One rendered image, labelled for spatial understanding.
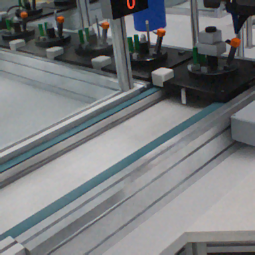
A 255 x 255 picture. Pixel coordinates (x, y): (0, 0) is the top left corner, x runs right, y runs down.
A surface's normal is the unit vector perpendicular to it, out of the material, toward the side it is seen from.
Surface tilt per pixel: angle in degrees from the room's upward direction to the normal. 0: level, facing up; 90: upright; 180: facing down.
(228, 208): 0
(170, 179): 90
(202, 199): 0
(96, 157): 0
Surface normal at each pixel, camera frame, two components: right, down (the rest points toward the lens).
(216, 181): -0.11, -0.90
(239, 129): -0.68, 0.37
